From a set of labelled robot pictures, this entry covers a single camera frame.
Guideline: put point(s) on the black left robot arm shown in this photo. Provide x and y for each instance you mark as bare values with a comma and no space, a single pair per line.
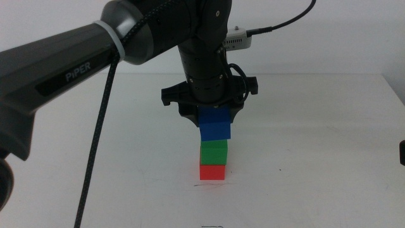
57,69

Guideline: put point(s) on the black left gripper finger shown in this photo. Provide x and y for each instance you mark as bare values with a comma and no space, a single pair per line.
188,115
236,112

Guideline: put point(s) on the green cube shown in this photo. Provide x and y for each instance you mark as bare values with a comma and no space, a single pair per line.
214,153

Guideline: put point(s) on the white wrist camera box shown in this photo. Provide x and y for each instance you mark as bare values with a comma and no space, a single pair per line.
238,39

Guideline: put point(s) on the red cube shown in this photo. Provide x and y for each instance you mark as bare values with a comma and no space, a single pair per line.
212,172

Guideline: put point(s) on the blue cube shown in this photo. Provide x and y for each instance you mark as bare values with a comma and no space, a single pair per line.
215,126

